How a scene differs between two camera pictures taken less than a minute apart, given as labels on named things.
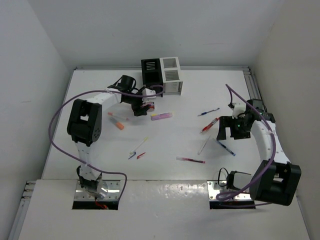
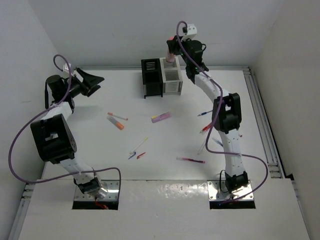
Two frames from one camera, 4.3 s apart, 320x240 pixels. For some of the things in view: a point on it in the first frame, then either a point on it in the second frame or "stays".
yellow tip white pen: [132, 151] stays
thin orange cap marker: [111, 113] stays
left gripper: [138, 111] -> [89, 80]
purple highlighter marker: [156, 116] -> [170, 57]
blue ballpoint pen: [205, 112] stays
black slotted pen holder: [152, 73] stays
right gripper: [226, 121] -> [187, 40]
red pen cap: [139, 155] stays
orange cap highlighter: [118, 124] stays
